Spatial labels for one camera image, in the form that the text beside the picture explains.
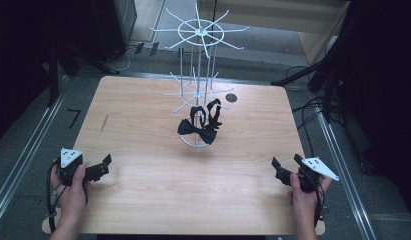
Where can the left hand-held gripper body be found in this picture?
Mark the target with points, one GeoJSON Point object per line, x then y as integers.
{"type": "Point", "coordinates": [69, 157]}

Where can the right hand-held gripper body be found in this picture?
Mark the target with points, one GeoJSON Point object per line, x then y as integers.
{"type": "Point", "coordinates": [319, 168]}

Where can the small black bow tie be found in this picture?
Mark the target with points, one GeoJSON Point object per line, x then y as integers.
{"type": "Point", "coordinates": [213, 115]}

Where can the large black bow tie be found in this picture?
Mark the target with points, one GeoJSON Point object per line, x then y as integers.
{"type": "Point", "coordinates": [197, 131]}

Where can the person's right hand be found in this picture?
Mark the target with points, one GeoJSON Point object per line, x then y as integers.
{"type": "Point", "coordinates": [304, 200]}

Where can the person's left hand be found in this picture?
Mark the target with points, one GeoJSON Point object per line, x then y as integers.
{"type": "Point", "coordinates": [71, 200]}

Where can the black round table grommet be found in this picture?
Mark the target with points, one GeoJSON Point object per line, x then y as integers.
{"type": "Point", "coordinates": [231, 97]}

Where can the black tripod stand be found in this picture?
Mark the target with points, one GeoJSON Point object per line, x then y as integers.
{"type": "Point", "coordinates": [326, 66]}

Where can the dark cabinet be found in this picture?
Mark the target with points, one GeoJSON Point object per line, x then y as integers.
{"type": "Point", "coordinates": [114, 26]}

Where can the beige wooden panel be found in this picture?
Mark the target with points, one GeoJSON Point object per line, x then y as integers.
{"type": "Point", "coordinates": [269, 13]}

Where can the aluminium floor rail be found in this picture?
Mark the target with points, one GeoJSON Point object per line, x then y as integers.
{"type": "Point", "coordinates": [29, 146]}
{"type": "Point", "coordinates": [153, 75]}
{"type": "Point", "coordinates": [346, 186]}

